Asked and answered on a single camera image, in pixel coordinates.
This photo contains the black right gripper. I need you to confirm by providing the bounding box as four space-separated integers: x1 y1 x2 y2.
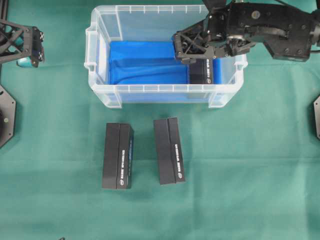
172 0 255 65

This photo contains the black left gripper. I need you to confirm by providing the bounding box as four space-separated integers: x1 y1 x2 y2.
0 20 45 68

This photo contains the black RealSense box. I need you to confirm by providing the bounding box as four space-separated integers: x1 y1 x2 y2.
102 123 134 190
153 117 186 185
188 59 214 85

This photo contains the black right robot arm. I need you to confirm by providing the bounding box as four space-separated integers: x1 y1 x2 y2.
172 0 320 64

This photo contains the clear plastic storage case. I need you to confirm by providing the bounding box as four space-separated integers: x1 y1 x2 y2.
84 5 248 109

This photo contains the blue cloth liner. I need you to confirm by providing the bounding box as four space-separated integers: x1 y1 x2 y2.
108 41 223 85

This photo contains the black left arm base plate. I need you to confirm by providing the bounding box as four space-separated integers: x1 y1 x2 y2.
0 85 16 148

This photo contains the black aluminium frame rail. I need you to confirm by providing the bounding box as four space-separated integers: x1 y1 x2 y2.
0 0 10 78

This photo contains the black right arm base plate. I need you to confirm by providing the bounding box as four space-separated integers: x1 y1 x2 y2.
313 96 320 140

